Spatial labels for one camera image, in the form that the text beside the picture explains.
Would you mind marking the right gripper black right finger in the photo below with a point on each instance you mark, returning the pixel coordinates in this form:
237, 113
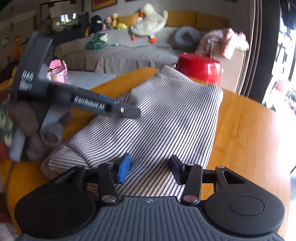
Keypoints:
179, 170

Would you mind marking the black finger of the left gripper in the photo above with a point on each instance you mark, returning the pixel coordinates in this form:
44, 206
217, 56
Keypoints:
80, 100

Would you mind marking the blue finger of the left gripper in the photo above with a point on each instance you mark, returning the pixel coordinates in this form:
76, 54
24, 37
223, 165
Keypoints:
99, 98

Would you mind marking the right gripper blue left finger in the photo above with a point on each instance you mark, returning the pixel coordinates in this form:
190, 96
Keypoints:
122, 167

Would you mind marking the grey striped knit sweater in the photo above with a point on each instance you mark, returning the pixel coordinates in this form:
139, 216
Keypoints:
178, 117

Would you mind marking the person's left hand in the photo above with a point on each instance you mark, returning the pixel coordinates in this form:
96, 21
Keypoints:
39, 129

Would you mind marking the pink toy box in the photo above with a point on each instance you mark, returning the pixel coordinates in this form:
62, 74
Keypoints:
57, 71

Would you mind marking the grey covered sofa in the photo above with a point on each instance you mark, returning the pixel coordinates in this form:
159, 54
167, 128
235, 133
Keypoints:
122, 55

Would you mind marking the green clothing pile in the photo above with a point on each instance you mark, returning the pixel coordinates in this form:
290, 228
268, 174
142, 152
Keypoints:
98, 41

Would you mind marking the yellow cushion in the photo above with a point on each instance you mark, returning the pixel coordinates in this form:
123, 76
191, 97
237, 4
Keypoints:
128, 20

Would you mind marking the white goose plush toy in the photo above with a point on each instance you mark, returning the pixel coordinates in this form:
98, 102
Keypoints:
148, 23

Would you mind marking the grey neck pillow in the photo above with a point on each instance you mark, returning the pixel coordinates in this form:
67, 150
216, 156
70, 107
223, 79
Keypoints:
186, 39

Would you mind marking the red round stool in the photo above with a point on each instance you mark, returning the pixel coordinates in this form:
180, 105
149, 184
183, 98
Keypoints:
200, 67

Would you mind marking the beige cardboard box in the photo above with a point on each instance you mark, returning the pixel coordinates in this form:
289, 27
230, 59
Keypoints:
232, 68

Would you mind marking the pink crumpled blanket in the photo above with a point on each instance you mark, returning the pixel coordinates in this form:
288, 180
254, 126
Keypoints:
226, 38

